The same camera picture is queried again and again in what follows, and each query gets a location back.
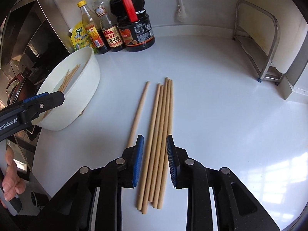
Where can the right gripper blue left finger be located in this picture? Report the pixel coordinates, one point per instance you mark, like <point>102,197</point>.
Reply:
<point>133,159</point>

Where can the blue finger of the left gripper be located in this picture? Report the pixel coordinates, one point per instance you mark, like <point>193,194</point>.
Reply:
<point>32,111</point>
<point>37,98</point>

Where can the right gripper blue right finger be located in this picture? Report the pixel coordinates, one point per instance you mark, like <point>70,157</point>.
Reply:
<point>177,165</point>

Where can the wooden chopstick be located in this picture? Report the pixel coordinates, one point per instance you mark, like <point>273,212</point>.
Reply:
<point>169,132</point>
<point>147,153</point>
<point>61,79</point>
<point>62,86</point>
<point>162,142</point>
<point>71,74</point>
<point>153,151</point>
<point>157,139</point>
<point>137,115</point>

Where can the person's left hand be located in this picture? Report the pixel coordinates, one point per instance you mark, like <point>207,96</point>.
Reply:
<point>12,184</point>

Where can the red pot with lid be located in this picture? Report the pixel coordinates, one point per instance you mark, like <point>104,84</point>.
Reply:
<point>24,89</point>

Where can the round white tray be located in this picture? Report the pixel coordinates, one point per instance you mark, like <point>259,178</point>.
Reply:
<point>80,72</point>

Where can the yellow seasoning pouch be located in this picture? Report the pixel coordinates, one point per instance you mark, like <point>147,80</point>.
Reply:
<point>80,38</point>

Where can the yellow-cap vinegar bottle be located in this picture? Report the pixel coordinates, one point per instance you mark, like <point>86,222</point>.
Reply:
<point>91,24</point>

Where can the yellow-cap soy sauce bottle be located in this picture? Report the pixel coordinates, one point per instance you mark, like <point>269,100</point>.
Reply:
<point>108,23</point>

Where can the steel cutting board rack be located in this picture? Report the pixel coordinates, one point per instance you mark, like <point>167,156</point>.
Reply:
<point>257,31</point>

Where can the large dark soy sauce jug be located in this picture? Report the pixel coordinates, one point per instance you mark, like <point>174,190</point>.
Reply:
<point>133,23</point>

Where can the white hanging brush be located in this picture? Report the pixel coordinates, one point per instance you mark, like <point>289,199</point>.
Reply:
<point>181,12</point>

